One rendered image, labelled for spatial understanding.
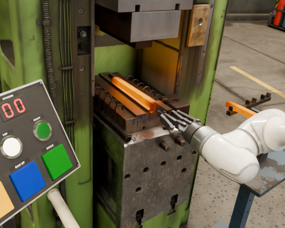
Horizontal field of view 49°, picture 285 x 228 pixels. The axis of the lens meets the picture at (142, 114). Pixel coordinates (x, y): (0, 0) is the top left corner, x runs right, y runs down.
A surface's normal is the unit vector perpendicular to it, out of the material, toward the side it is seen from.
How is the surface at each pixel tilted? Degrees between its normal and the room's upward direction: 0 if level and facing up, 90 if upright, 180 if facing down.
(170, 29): 90
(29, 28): 90
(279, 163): 0
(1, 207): 60
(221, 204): 0
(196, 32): 90
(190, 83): 90
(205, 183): 0
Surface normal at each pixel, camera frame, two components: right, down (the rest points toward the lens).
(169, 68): -0.83, 0.21
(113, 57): 0.55, 0.43
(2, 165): 0.77, -0.18
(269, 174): 0.07, -0.88
